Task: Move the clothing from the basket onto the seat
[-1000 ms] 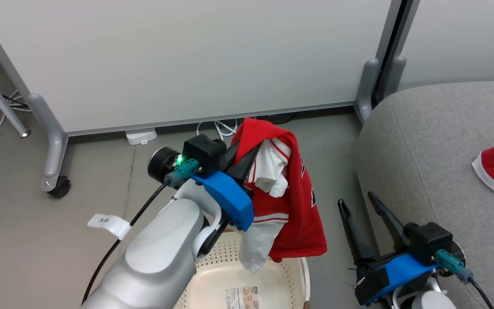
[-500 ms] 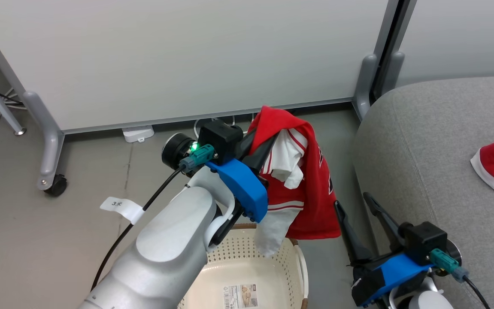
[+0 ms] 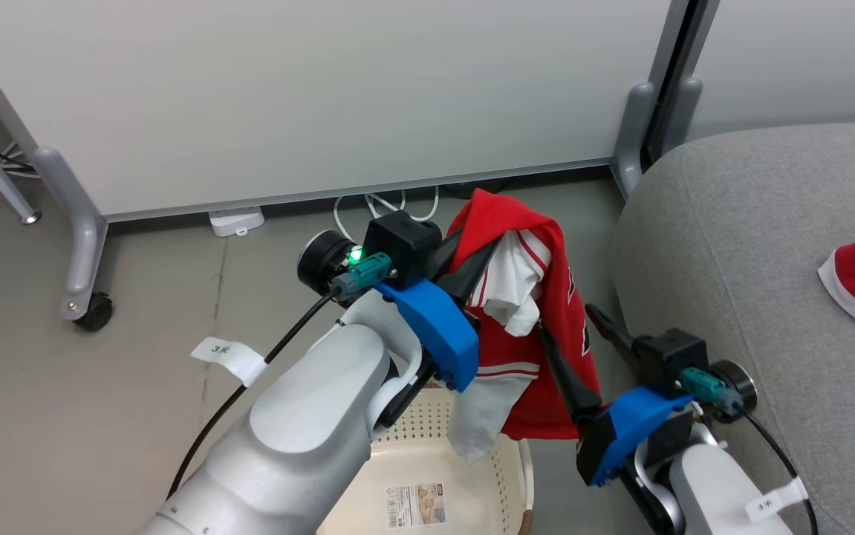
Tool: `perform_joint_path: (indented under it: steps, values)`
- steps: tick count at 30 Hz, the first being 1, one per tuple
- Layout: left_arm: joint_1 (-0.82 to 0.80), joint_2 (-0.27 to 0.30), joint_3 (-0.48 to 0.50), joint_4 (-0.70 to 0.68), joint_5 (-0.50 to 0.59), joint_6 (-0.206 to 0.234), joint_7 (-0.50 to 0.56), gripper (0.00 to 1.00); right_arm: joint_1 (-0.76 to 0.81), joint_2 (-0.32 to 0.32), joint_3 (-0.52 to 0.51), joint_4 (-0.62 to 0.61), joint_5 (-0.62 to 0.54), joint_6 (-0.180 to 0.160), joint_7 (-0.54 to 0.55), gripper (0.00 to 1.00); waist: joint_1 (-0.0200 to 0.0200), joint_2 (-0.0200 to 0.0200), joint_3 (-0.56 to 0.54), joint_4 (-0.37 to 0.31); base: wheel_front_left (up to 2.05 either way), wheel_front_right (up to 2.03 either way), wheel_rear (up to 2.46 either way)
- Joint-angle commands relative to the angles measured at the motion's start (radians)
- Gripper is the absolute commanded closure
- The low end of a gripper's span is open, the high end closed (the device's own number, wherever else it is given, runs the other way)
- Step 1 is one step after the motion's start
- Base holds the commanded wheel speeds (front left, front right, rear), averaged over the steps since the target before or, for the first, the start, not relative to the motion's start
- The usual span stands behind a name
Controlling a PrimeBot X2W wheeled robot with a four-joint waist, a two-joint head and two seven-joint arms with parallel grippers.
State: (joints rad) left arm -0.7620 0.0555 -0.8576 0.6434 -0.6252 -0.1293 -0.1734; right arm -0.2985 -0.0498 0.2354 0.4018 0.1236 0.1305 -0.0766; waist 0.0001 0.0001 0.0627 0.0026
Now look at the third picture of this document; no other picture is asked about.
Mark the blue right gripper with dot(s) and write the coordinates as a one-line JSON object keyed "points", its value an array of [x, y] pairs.
{"points": [[624, 431]]}

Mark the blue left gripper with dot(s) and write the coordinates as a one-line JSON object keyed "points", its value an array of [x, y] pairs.
{"points": [[438, 334]]}

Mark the red white striped jersey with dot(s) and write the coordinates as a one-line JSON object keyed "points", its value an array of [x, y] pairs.
{"points": [[531, 312]]}

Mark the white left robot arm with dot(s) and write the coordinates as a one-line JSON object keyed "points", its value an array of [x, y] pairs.
{"points": [[308, 423]]}

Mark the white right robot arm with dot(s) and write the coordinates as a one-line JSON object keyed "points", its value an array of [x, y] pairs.
{"points": [[709, 490]]}

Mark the grey fabric sofa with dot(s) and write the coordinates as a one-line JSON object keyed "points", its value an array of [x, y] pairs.
{"points": [[776, 223]]}

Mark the cream perforated laundry basket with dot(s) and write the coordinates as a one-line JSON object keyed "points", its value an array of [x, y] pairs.
{"points": [[427, 468]]}

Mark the short grey partition foot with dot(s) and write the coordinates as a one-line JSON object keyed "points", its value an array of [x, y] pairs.
{"points": [[683, 115], [631, 141]]}

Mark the wide white partition panel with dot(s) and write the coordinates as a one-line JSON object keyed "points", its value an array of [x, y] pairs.
{"points": [[323, 96]]}

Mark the white power adapter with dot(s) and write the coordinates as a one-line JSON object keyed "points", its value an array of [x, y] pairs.
{"points": [[236, 221]]}

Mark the paper label sticker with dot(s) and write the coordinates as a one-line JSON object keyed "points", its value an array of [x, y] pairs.
{"points": [[416, 505]]}

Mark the narrow white partition panel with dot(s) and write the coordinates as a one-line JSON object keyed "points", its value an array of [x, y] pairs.
{"points": [[798, 59]]}

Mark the black caster wheel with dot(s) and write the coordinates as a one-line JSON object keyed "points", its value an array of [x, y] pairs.
{"points": [[95, 312]]}

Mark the grey partition foot with caster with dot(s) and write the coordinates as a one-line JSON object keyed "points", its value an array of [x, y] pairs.
{"points": [[82, 223]]}

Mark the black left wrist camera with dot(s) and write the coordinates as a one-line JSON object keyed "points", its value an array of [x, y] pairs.
{"points": [[397, 241]]}

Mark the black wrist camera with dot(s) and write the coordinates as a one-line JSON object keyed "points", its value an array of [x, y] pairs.
{"points": [[397, 241], [676, 357]]}

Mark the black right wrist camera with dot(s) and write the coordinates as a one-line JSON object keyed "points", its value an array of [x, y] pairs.
{"points": [[676, 357]]}

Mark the teal left camera connector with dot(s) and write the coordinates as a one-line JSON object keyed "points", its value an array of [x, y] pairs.
{"points": [[364, 273]]}

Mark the teal camera connector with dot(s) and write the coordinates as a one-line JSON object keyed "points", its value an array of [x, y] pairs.
{"points": [[706, 386], [364, 273]]}

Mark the teal right camera connector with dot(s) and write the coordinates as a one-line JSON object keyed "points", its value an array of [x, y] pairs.
{"points": [[706, 386]]}

